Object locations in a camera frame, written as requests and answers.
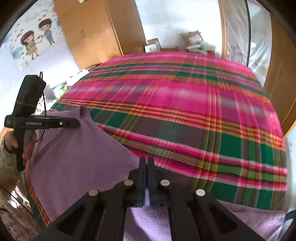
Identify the purple fleece garment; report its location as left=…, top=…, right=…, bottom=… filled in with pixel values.
left=28, top=106, right=285, bottom=240

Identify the left floral sleeve forearm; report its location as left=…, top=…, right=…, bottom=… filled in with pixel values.
left=0, top=137, right=21, bottom=192

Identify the plastic curtain with zipper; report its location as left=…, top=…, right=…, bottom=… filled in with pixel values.
left=224, top=0, right=272, bottom=85

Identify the person left hand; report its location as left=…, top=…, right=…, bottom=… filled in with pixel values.
left=4, top=131, right=38, bottom=162

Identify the green plastic package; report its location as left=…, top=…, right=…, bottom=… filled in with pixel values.
left=53, top=84, right=70, bottom=99

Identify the pink green plaid bedspread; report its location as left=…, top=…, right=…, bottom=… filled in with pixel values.
left=25, top=52, right=287, bottom=228

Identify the wooden wardrobe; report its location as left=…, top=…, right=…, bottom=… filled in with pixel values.
left=54, top=0, right=146, bottom=69

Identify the white open cardboard box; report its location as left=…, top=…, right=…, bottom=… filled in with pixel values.
left=144, top=38, right=161, bottom=53

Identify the wooden door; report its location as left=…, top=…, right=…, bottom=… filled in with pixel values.
left=263, top=15, right=295, bottom=137

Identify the red gift bag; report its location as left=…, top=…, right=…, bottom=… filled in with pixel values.
left=207, top=51, right=215, bottom=57

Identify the brown cardboard box with label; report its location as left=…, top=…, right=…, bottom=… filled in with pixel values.
left=181, top=31, right=203, bottom=46

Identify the cartoon children wall sticker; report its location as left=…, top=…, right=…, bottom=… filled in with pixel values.
left=1, top=1, right=65, bottom=70

